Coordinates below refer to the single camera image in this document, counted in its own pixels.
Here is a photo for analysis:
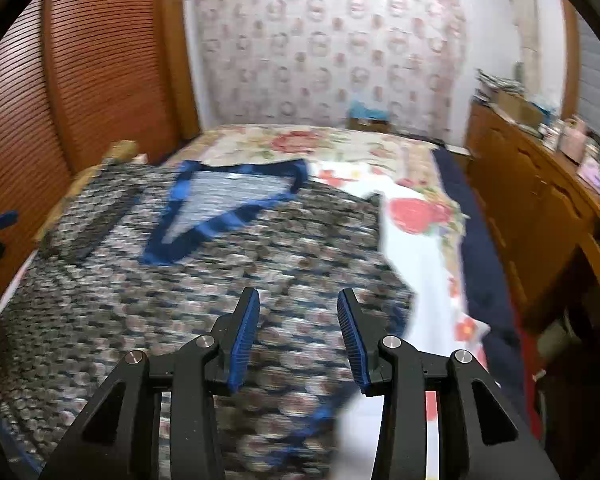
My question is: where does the dark blue medallion print shirt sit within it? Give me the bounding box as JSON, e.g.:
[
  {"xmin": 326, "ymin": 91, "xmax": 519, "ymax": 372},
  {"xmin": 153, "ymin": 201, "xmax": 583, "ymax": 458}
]
[{"xmin": 0, "ymin": 159, "xmax": 417, "ymax": 480}]

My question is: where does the pink tissue pack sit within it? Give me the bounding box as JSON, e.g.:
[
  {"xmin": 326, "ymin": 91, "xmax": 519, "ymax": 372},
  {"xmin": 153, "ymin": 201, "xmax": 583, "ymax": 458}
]
[{"xmin": 576, "ymin": 152, "xmax": 600, "ymax": 195}]

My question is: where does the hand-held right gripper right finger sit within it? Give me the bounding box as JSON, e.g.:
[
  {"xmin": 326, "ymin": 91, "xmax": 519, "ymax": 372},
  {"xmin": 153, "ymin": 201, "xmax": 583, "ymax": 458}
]
[{"xmin": 337, "ymin": 288, "xmax": 561, "ymax": 480}]

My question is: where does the navy blanket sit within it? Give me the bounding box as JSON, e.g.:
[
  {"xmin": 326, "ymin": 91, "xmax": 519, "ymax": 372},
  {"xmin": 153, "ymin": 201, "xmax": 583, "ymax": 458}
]
[{"xmin": 432, "ymin": 149, "xmax": 536, "ymax": 426}]

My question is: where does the pink jug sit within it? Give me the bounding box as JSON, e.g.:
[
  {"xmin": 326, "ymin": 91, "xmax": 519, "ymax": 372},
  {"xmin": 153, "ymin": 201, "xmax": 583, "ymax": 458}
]
[{"xmin": 559, "ymin": 116, "xmax": 590, "ymax": 163}]

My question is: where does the cardboard box with blue cloth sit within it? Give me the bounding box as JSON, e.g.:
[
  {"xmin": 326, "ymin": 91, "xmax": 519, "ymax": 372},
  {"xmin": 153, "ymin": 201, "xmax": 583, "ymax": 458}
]
[{"xmin": 348, "ymin": 99, "xmax": 395, "ymax": 134}]

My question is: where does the ring pattern wall curtain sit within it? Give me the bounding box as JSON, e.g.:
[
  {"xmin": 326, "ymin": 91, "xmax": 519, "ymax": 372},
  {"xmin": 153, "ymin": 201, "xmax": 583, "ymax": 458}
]
[{"xmin": 187, "ymin": 0, "xmax": 468, "ymax": 136}]

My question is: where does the dark wooden chair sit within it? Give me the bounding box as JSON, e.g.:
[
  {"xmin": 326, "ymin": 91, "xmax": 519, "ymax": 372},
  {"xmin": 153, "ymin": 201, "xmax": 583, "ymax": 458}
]
[{"xmin": 522, "ymin": 230, "xmax": 600, "ymax": 411}]

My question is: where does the wooden louvered wardrobe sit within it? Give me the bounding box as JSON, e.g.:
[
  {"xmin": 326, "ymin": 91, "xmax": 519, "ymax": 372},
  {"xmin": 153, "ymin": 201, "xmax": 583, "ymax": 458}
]
[{"xmin": 0, "ymin": 0, "xmax": 202, "ymax": 311}]

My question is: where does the white flower print bed sheet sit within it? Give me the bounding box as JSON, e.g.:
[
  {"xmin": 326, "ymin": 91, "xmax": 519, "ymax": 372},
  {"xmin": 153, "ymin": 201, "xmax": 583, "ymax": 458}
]
[{"xmin": 310, "ymin": 157, "xmax": 493, "ymax": 480}]

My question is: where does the brown cardboard box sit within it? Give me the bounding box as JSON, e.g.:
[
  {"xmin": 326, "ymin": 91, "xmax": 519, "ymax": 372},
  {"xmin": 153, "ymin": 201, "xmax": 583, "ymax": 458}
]
[{"xmin": 495, "ymin": 88, "xmax": 547, "ymax": 130}]

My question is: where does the long wooden cabinet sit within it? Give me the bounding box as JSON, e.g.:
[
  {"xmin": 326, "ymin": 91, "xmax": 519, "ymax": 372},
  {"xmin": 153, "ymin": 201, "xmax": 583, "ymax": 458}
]
[{"xmin": 465, "ymin": 100, "xmax": 600, "ymax": 331}]

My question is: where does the beige rose print bedspread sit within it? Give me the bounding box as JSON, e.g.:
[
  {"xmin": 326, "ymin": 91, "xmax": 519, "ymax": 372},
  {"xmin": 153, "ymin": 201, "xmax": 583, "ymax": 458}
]
[{"xmin": 162, "ymin": 124, "xmax": 443, "ymax": 191}]

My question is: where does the stack of folded cloths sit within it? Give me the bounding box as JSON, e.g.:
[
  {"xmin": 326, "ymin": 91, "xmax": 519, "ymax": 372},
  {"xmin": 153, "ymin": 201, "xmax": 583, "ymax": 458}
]
[{"xmin": 475, "ymin": 66, "xmax": 520, "ymax": 95}]

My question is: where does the beige tied curtain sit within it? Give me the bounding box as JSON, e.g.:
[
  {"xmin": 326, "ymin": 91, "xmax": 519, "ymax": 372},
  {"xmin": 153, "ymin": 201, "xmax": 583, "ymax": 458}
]
[{"xmin": 511, "ymin": 0, "xmax": 543, "ymax": 92}]

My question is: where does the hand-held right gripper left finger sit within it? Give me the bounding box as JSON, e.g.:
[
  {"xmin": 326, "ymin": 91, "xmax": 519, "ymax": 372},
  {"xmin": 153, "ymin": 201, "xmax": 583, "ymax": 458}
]
[{"xmin": 45, "ymin": 287, "xmax": 261, "ymax": 480}]

